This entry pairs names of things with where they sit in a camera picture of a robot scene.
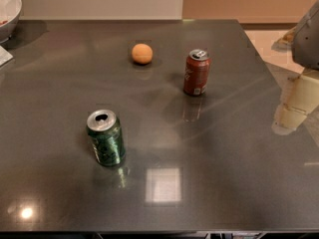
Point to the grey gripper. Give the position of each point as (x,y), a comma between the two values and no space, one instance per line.
(308,39)

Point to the red coke can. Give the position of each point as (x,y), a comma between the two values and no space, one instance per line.
(196,72)

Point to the green soda can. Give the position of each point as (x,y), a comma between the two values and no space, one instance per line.
(105,131)

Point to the orange fruit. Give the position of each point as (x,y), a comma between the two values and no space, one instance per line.
(142,54)

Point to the white paper napkin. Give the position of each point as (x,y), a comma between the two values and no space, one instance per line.
(5,56)

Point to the white bowl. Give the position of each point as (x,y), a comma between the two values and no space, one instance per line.
(9,16)

